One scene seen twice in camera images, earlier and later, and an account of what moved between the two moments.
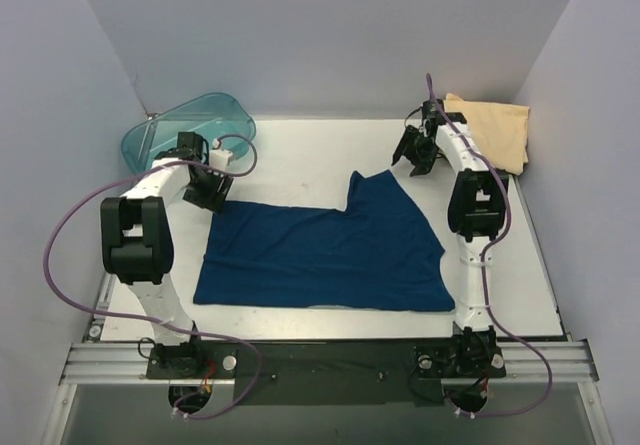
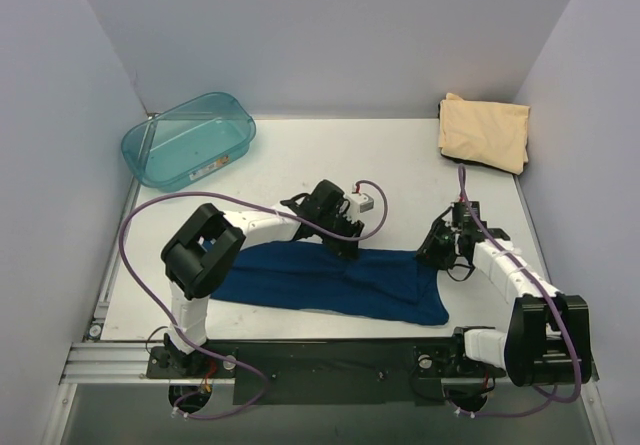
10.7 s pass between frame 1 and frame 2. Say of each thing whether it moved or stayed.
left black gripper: moved
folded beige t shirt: stayed
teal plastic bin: stayed
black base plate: stayed
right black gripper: moved
